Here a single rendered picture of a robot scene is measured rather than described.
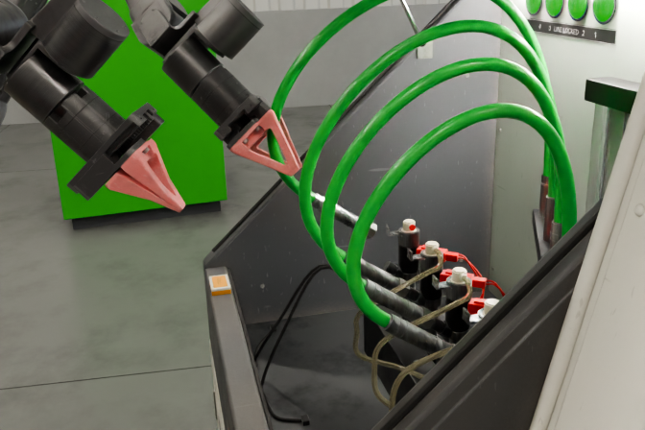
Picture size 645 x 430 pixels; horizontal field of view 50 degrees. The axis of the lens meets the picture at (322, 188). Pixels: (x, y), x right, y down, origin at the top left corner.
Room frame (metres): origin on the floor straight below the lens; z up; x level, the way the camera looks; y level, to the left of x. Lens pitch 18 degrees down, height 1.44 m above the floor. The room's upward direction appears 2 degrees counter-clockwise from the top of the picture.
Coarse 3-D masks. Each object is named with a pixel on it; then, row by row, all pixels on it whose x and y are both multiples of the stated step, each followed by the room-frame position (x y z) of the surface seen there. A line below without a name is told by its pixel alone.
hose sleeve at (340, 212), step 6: (318, 198) 0.82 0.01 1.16; (312, 204) 0.82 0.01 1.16; (318, 204) 0.82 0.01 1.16; (336, 210) 0.83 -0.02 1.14; (342, 210) 0.83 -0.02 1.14; (336, 216) 0.83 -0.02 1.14; (342, 216) 0.83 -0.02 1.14; (348, 216) 0.83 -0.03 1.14; (354, 216) 0.84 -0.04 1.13; (342, 222) 0.83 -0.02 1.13; (348, 222) 0.83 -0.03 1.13; (354, 222) 0.83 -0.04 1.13
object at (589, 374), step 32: (640, 96) 0.52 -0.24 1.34; (640, 128) 0.51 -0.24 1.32; (640, 160) 0.50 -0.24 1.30; (608, 192) 0.51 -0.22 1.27; (640, 192) 0.48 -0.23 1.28; (608, 224) 0.51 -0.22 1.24; (640, 224) 0.47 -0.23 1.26; (608, 256) 0.50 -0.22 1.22; (640, 256) 0.46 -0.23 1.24; (576, 288) 0.51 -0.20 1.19; (608, 288) 0.48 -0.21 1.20; (640, 288) 0.45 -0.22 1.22; (576, 320) 0.50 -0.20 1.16; (608, 320) 0.47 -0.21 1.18; (640, 320) 0.44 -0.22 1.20; (576, 352) 0.49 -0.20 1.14; (608, 352) 0.45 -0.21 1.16; (640, 352) 0.43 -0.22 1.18; (544, 384) 0.51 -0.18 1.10; (576, 384) 0.47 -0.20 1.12; (608, 384) 0.44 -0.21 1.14; (640, 384) 0.42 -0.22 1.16; (544, 416) 0.50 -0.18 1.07; (576, 416) 0.46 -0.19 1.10; (608, 416) 0.43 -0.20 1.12; (640, 416) 0.41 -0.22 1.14
